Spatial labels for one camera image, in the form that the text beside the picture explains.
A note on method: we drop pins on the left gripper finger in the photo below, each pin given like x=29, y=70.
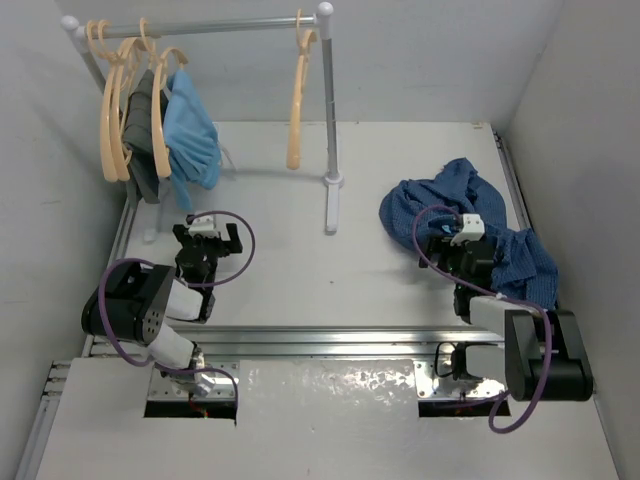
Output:
x=181, y=233
x=233, y=244

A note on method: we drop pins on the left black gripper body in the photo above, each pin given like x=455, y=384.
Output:
x=206, y=244

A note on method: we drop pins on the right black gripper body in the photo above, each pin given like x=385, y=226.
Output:
x=450, y=256

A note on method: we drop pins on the blue checkered shirt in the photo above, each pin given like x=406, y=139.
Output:
x=415, y=209

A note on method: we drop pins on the beige wooden hanger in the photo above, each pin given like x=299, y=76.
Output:
x=304, y=40

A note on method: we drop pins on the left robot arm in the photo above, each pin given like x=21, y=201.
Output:
x=136, y=302

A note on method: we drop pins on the grey hanging shirt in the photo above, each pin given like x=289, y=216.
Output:
x=137, y=138

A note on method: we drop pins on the beige hanger with shirts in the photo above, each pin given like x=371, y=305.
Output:
x=161, y=73

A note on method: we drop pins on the light blue hanging shirt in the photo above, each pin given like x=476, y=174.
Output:
x=192, y=140

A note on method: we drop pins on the beige hanger outer left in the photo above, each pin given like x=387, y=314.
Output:
x=112, y=170

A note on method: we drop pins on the metal clothes rack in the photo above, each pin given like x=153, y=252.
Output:
x=321, y=22

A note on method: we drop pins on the white front cover board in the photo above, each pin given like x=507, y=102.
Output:
x=308, y=420

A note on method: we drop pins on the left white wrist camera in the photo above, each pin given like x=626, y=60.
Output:
x=204, y=226

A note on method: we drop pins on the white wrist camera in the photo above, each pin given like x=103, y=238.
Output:
x=471, y=229
x=204, y=226

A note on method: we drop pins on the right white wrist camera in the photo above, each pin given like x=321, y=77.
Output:
x=471, y=229

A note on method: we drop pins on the aluminium rail frame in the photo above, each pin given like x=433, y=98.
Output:
x=308, y=296

